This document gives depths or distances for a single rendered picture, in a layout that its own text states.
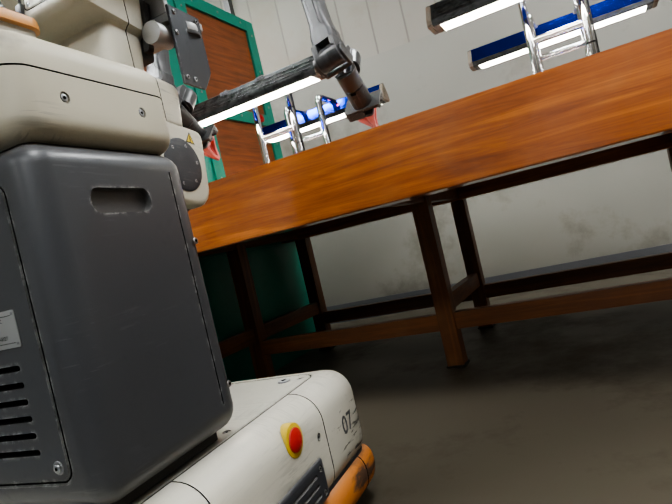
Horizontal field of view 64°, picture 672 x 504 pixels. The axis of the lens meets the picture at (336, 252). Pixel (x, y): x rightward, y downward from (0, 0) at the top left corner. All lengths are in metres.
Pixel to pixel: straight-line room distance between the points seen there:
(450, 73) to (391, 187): 2.13
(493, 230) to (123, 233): 2.77
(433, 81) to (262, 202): 2.10
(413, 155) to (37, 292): 0.90
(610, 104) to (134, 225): 0.93
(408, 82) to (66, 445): 3.04
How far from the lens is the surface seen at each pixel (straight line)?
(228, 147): 2.60
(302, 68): 1.78
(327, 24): 1.43
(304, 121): 2.39
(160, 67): 1.62
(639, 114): 1.23
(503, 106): 1.25
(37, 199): 0.63
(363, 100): 1.45
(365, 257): 3.46
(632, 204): 3.27
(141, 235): 0.70
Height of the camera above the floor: 0.51
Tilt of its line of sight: 1 degrees down
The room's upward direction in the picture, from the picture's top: 13 degrees counter-clockwise
